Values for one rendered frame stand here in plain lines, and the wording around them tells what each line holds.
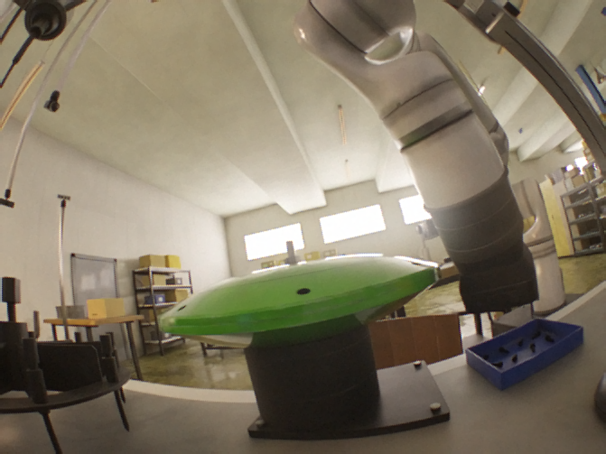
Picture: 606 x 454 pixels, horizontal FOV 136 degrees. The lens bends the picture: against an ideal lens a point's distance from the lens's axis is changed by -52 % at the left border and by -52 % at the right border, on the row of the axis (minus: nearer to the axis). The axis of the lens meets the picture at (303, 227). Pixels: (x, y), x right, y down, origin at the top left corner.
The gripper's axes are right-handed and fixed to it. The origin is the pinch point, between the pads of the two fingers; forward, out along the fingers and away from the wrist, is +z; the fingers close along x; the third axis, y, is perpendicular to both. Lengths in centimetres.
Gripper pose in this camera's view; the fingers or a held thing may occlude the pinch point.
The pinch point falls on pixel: (512, 320)
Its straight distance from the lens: 33.4
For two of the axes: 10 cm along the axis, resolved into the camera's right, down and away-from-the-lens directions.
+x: 6.0, -2.9, -7.5
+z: 5.3, 8.4, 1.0
